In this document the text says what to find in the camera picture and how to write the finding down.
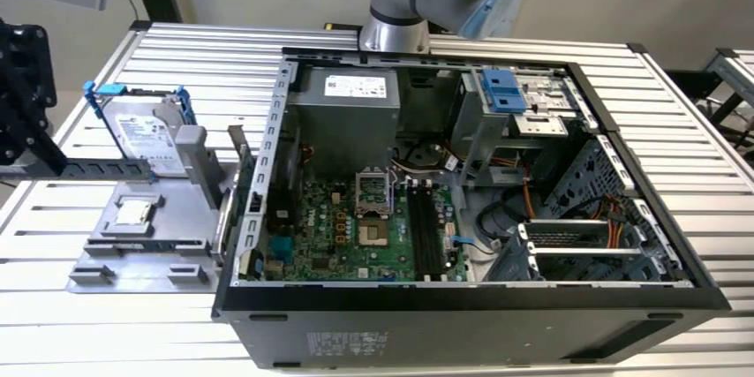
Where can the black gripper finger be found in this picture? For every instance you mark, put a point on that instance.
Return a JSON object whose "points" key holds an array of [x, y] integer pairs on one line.
{"points": [[26, 63]]}

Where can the black RAM slot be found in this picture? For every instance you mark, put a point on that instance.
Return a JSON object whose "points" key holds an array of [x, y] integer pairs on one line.
{"points": [[419, 231], [435, 231]]}

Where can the hard disk in blue carrier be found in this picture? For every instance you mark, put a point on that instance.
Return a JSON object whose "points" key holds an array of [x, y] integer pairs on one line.
{"points": [[137, 134]]}

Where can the silver CPU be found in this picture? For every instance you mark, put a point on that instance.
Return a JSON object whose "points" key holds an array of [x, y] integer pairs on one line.
{"points": [[133, 213]]}

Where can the yellow black plug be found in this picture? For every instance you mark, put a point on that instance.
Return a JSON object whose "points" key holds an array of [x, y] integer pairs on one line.
{"points": [[335, 26]]}

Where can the grey power supply unit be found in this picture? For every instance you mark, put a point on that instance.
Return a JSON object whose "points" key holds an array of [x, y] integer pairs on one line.
{"points": [[341, 130]]}

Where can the green motherboard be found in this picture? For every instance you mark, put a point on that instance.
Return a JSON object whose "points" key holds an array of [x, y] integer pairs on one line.
{"points": [[317, 253]]}

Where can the CPU socket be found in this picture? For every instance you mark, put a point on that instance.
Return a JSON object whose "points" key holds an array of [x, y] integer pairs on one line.
{"points": [[373, 232]]}

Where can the blue disk bay latch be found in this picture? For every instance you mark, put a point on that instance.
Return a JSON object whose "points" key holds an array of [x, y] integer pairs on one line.
{"points": [[500, 90]]}

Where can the metal disk bay cage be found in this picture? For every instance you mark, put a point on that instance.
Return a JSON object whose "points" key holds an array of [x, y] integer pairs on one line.
{"points": [[539, 125]]}

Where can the black open PC case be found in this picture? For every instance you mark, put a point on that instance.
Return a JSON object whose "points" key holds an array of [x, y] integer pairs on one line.
{"points": [[412, 333]]}

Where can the perforated metal disk bay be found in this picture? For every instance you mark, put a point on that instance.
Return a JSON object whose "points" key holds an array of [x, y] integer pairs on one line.
{"points": [[579, 251]]}

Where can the graphics card with metal bracket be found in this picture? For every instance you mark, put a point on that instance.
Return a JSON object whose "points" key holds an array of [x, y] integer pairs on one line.
{"points": [[240, 152]]}

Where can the aluminium frame table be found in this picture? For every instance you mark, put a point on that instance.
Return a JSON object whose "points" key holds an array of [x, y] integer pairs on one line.
{"points": [[730, 72]]}

